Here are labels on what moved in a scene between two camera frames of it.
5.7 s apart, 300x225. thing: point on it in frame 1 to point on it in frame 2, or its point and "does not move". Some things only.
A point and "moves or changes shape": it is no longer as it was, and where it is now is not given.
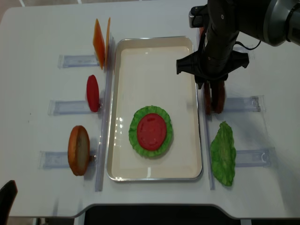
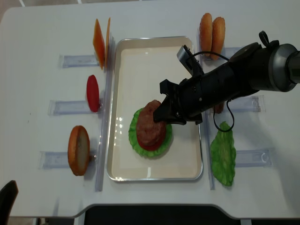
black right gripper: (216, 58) to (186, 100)
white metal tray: (144, 73) does not move
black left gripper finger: (8, 192) does not move
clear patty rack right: (255, 103) does not move
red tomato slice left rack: (93, 93) does not move
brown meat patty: (218, 93) moves or changes shape
